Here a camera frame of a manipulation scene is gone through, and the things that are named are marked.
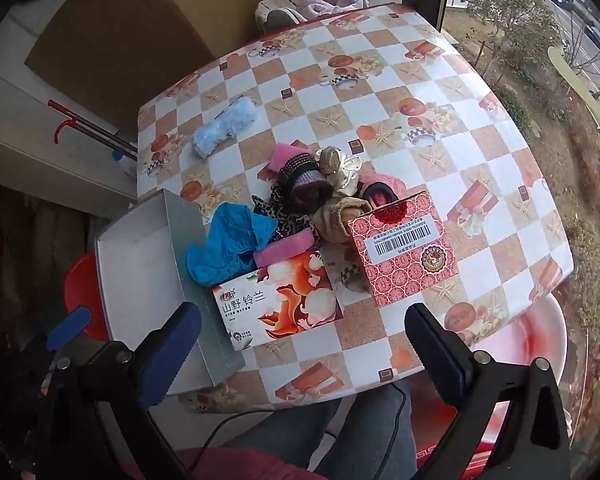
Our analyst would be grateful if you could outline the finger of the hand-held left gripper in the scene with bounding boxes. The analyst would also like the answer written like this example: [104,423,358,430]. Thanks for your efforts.
[42,306,93,361]

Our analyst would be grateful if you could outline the brown cardboard sheet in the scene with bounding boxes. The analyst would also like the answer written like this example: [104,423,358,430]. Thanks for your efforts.
[24,0,216,126]

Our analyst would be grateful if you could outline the red handled mop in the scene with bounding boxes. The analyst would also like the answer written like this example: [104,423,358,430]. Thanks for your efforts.
[47,100,138,153]

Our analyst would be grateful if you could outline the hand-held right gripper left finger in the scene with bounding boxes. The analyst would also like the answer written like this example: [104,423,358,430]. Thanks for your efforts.
[30,302,202,480]

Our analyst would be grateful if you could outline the light blue fuzzy sock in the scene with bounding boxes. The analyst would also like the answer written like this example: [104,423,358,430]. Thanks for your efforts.
[191,97,259,158]

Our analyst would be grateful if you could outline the pink foam sponge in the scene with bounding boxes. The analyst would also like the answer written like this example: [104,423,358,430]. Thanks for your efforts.
[253,227,317,268]

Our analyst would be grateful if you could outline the leopard print scarf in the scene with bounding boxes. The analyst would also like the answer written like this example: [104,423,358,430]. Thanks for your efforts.
[252,182,316,241]

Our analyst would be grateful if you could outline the cream satin bow hair clip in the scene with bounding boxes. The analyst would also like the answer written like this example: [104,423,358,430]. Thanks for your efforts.
[314,146,365,196]

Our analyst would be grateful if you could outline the red patterned box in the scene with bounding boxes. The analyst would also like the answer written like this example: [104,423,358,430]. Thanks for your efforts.
[347,191,460,308]

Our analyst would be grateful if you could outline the pink knit cloth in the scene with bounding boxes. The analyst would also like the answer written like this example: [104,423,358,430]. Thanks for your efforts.
[272,143,311,181]

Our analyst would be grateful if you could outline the tan sock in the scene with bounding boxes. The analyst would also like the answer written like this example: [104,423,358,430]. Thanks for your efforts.
[314,197,373,246]

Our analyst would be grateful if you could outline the purple crochet hat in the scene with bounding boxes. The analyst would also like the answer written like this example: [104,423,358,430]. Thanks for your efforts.
[280,157,336,208]

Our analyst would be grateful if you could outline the person's maroon top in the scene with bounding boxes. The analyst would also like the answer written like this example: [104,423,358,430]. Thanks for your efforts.
[125,447,326,480]

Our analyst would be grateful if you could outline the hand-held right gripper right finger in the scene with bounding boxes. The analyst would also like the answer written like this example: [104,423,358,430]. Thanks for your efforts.
[404,302,573,480]

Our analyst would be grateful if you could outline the black cable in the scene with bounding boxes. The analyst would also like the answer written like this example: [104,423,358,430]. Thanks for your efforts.
[192,380,411,480]

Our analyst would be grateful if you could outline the grey open cardboard box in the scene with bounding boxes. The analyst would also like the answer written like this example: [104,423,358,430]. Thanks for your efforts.
[94,188,246,396]

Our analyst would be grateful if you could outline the white grey slipper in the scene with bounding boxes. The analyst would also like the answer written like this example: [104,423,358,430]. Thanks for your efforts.
[255,0,306,36]

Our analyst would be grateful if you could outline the white cabinet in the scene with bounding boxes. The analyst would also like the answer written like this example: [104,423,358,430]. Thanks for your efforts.
[0,5,141,206]

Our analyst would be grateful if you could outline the pink plastic basin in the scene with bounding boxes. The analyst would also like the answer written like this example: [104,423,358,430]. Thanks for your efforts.
[470,292,568,441]

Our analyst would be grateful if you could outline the blue cloth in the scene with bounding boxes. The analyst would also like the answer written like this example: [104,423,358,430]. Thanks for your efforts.
[186,203,279,288]

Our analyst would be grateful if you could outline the pink fuzzy slipper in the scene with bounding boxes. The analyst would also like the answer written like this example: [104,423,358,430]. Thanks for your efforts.
[357,172,406,211]

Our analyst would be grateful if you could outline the person's legs in jeans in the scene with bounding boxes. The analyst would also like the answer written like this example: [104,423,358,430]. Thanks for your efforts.
[220,377,418,480]

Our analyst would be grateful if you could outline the red plastic stool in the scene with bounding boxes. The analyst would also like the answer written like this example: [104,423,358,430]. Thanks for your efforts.
[64,252,106,341]

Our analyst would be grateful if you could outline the floral tissue box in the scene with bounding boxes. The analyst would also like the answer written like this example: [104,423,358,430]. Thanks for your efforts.
[211,250,344,352]

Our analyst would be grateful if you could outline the bare trees outside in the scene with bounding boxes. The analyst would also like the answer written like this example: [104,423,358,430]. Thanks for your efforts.
[445,0,571,96]

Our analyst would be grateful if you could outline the checkered printed tablecloth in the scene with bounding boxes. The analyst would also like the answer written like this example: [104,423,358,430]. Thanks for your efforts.
[136,2,576,408]

